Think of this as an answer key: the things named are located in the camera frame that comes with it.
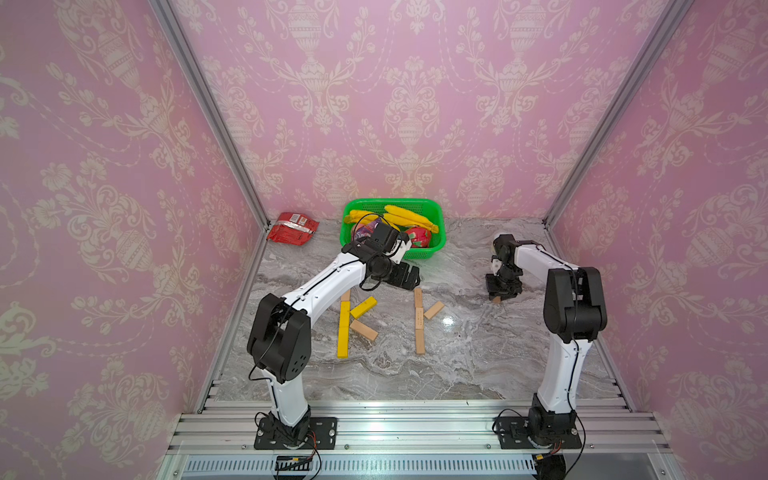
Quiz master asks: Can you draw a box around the wooden block two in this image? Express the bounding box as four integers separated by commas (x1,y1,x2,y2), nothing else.
414,307,424,331

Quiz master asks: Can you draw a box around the wooden block diagonal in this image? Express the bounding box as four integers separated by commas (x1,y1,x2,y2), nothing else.
423,301,445,320

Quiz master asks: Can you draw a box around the wooden block three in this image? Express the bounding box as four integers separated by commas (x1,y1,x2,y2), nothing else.
414,329,426,355

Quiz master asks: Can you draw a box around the wooden block one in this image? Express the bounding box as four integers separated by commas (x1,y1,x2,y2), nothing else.
413,287,423,309

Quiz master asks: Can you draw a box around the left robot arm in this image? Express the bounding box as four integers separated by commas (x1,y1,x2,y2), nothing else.
246,223,420,449

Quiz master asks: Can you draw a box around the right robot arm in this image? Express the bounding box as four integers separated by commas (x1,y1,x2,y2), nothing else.
485,234,608,448

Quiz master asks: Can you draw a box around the purple snack packet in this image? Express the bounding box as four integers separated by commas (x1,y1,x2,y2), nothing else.
351,216,381,241

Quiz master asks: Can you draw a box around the red dragon fruit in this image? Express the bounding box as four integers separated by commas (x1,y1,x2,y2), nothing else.
405,226,433,249

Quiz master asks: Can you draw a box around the right banana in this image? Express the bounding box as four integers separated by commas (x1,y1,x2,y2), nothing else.
383,205,440,234

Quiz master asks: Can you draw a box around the banana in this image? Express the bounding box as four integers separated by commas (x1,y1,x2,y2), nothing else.
343,210,381,225
383,205,440,234

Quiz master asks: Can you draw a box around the left banana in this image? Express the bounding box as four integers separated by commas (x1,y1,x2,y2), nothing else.
343,210,381,225

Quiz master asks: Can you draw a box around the green plastic basket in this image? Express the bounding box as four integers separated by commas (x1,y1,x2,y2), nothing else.
342,198,446,260

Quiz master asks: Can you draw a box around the red snack bag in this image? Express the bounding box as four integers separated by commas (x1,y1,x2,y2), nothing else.
268,212,319,246

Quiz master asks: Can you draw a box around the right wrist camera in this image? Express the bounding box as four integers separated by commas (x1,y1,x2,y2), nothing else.
491,256,503,275

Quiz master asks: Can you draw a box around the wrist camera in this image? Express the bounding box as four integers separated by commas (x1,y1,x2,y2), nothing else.
491,256,503,275
387,235,412,264

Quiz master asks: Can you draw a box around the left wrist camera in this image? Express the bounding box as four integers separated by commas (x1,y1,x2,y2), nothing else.
387,235,412,264

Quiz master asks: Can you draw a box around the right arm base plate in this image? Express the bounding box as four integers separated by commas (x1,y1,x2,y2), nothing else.
492,414,583,450

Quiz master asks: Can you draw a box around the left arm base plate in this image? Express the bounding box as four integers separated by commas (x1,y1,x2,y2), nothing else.
253,412,338,451

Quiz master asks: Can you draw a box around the right frame post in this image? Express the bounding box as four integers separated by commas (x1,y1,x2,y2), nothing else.
542,0,693,233

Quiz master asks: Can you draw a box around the frame post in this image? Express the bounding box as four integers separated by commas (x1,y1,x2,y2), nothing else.
149,0,270,231
542,0,693,233

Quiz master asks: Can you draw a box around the left frame post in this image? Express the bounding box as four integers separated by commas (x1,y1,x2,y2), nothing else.
149,0,270,231

